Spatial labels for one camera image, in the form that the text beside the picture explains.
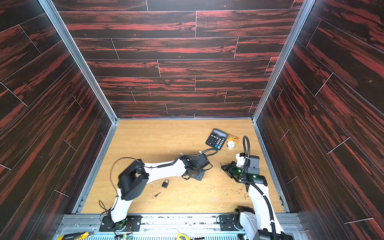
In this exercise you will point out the yellow tool at front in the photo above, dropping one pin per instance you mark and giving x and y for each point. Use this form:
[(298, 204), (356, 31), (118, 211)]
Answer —
[(182, 237)]

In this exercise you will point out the aluminium corner post left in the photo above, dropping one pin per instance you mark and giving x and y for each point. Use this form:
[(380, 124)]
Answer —
[(58, 23)]

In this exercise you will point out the grey padlock near left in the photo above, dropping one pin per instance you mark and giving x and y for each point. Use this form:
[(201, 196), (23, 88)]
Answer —
[(165, 184)]

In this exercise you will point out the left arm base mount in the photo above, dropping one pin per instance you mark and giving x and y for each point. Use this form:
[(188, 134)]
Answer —
[(131, 223)]

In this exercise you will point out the orange snack packet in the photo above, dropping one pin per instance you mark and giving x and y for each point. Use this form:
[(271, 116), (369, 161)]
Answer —
[(233, 138)]

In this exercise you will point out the white label roll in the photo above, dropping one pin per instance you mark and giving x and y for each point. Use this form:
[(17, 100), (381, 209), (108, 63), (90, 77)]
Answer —
[(231, 144)]

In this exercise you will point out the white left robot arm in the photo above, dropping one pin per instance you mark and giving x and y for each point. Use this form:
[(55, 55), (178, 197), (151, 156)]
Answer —
[(133, 180)]

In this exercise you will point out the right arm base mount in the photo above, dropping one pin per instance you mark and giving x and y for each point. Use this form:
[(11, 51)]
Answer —
[(231, 222)]

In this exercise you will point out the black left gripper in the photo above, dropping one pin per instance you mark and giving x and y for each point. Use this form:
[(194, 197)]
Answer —
[(195, 171)]

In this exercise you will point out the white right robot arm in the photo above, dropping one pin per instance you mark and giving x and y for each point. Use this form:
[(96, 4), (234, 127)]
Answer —
[(259, 222)]

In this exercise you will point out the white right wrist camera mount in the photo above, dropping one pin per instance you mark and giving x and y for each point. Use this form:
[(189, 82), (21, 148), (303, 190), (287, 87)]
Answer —
[(241, 159)]

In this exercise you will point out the aluminium corner post right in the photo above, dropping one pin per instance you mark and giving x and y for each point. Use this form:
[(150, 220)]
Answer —
[(292, 37)]

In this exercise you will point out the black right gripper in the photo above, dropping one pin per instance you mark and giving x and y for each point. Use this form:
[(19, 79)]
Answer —
[(233, 169)]

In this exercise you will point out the aluminium corner post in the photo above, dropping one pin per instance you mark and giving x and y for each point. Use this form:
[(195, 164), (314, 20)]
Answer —
[(292, 37), (58, 23)]

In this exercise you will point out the black desktop calculator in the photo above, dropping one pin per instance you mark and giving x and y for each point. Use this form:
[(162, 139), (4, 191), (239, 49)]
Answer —
[(217, 139)]

